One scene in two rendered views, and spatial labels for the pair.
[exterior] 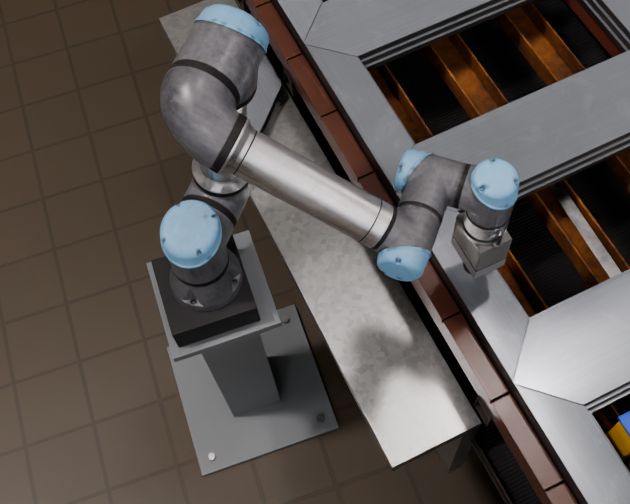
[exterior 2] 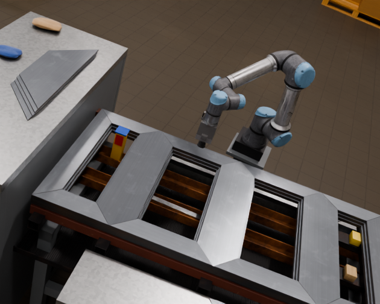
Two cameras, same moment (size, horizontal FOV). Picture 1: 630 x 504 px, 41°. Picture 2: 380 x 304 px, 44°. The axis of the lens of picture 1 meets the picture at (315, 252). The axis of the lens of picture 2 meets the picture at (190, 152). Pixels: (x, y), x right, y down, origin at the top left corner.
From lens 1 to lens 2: 2.56 m
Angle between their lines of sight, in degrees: 67
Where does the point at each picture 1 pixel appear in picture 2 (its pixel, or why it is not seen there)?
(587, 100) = (229, 221)
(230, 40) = (298, 61)
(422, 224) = (221, 84)
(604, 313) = (155, 157)
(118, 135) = not seen: hidden behind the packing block
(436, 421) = not seen: hidden behind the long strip
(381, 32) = (310, 209)
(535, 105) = (240, 210)
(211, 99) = (283, 52)
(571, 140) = (218, 203)
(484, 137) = (240, 190)
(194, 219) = (268, 111)
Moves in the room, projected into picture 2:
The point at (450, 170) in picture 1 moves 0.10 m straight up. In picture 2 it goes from (231, 96) to (237, 78)
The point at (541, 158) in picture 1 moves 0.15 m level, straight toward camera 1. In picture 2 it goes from (219, 192) to (204, 171)
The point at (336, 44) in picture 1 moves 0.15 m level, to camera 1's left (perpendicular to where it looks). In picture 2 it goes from (313, 197) to (323, 184)
